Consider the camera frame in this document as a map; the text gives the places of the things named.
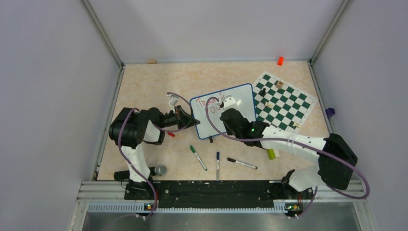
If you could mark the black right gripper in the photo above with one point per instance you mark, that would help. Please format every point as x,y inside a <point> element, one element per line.
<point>228,131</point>

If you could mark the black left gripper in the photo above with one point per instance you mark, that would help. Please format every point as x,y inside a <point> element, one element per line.
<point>181,117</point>

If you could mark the blue framed whiteboard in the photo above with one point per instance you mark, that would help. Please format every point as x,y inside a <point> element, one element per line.
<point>243,94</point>

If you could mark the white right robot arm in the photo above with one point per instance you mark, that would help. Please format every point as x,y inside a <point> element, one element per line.
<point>332,158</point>

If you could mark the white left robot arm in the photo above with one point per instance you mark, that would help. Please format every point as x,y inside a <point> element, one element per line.
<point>131,129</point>

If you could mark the green whiteboard marker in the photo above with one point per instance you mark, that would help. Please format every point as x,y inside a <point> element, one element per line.
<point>198,157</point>

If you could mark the blue whiteboard marker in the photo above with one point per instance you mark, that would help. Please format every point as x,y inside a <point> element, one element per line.
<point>218,166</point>

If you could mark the black whiteboard marker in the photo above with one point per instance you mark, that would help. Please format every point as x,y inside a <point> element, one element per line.
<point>241,163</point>

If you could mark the green white toy brick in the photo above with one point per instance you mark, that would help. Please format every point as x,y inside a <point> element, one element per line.
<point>273,154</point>

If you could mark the green white chess mat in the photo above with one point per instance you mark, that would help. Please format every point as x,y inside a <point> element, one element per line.
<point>291,103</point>

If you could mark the black microphone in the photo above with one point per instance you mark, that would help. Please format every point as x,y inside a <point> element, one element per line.
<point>158,170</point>

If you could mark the orange block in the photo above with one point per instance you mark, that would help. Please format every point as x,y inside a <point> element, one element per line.
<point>280,61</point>

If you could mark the purple object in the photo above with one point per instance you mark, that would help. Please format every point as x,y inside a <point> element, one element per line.
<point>330,112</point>

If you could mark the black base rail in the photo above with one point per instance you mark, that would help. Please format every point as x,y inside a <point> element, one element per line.
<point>215,194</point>

